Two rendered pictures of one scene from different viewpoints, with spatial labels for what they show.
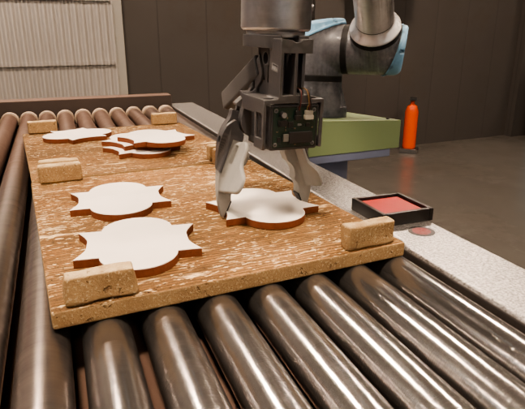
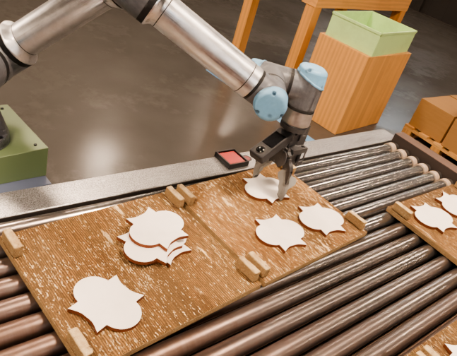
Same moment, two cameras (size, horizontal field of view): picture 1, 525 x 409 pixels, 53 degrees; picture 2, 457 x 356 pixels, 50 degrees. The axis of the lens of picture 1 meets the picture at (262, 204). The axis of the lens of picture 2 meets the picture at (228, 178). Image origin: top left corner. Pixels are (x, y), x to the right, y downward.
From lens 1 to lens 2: 1.64 m
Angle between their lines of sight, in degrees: 101
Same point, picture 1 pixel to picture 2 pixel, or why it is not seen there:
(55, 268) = (347, 238)
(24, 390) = (384, 235)
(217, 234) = (296, 202)
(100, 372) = (370, 224)
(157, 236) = (316, 213)
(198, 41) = not seen: outside the picture
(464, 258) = not seen: hidden behind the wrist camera
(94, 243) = (331, 228)
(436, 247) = not seen: hidden behind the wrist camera
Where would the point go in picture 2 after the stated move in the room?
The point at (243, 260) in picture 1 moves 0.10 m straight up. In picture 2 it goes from (313, 196) to (325, 167)
